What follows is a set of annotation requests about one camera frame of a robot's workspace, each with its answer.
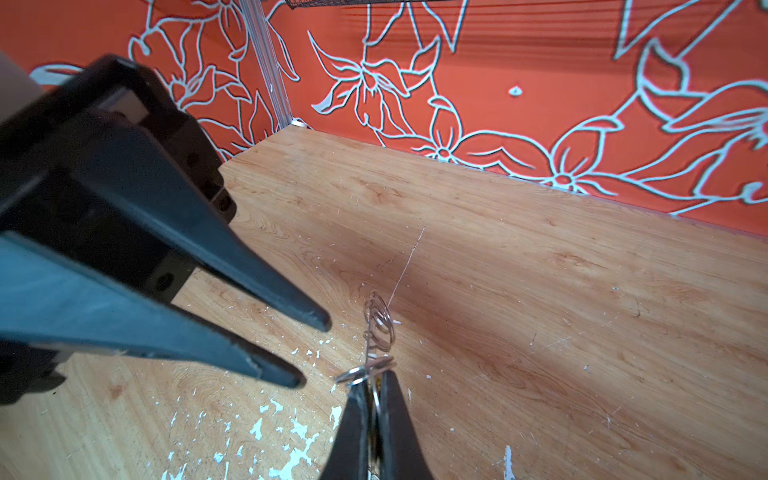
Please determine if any aluminium frame corner post left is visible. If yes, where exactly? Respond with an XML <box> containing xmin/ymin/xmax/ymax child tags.
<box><xmin>240</xmin><ymin>0</ymin><xmax>294</xmax><ymax>129</ymax></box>

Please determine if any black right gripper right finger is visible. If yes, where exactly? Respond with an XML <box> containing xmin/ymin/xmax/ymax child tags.
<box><xmin>374</xmin><ymin>370</ymin><xmax>434</xmax><ymax>480</ymax></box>

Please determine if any silver metal key organiser ring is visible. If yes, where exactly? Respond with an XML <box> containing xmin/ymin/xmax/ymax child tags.
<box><xmin>334</xmin><ymin>290</ymin><xmax>398</xmax><ymax>480</ymax></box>

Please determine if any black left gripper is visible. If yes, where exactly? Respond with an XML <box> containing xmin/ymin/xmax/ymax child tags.
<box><xmin>1</xmin><ymin>55</ymin><xmax>331</xmax><ymax>405</ymax></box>

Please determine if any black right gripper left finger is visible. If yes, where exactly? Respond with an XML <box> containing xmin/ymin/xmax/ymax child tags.
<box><xmin>319</xmin><ymin>381</ymin><xmax>371</xmax><ymax>480</ymax></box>

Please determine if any black wire mesh basket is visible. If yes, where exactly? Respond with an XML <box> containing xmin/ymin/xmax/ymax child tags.
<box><xmin>286</xmin><ymin>0</ymin><xmax>428</xmax><ymax>9</ymax></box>

